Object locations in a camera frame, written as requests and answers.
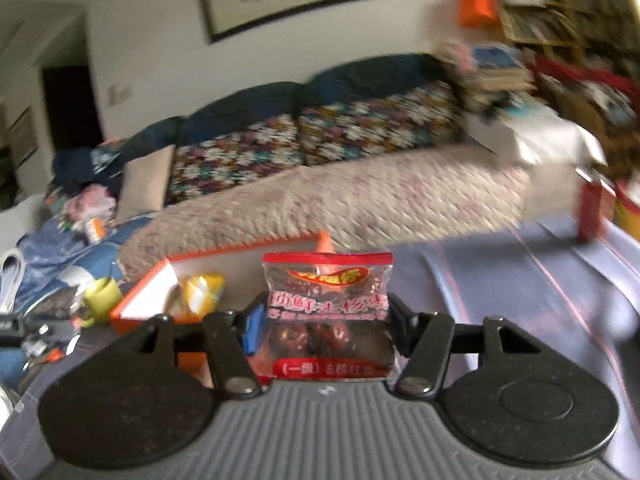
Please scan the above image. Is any floral sofa cushion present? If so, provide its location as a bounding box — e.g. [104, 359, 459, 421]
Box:
[297, 80, 466, 167]
[166, 115, 306, 206]

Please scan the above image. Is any white cloth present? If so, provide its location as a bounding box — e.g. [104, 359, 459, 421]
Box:
[465, 105, 609, 169]

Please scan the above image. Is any wooden bookshelf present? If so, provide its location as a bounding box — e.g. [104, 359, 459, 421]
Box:
[480, 0, 640, 173]

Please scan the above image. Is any stack of books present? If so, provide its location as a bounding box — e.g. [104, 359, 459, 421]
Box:
[440, 42, 539, 111]

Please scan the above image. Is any yellow snack packet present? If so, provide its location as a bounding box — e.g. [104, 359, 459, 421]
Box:
[170, 272, 227, 319]

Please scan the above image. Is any red box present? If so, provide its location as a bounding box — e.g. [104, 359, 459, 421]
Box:
[575, 170, 619, 246]

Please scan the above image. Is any yellow container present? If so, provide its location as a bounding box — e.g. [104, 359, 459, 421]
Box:
[612, 180, 640, 241]

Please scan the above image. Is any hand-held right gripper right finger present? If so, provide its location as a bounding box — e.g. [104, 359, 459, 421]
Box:
[387, 292, 547, 402]

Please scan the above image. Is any plaid tablecloth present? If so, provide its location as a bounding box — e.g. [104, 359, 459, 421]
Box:
[0, 214, 640, 480]

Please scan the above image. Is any dark blue sofa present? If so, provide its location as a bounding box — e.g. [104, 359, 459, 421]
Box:
[52, 52, 466, 211]

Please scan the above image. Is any quilted beige blanket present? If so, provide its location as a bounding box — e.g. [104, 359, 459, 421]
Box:
[117, 152, 532, 282]

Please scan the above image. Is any orange cardboard box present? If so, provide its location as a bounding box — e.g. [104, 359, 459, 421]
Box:
[111, 230, 337, 391]

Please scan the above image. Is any blue bedding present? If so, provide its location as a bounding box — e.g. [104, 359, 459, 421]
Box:
[0, 210, 162, 322]

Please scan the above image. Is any clear red date snack packet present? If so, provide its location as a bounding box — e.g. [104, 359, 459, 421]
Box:
[262, 252, 396, 378]

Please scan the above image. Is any green mug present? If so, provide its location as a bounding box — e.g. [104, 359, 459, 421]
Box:
[82, 277, 124, 328]

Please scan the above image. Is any beige cushion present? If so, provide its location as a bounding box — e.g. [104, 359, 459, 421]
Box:
[115, 145, 177, 221]

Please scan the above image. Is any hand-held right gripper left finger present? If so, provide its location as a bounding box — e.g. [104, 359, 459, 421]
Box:
[141, 292, 268, 402]

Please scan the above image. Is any dark blue printed cloth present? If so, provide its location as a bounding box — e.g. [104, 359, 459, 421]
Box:
[52, 139, 127, 187]

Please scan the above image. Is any pink plastic bag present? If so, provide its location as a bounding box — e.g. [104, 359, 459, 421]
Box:
[65, 185, 119, 227]

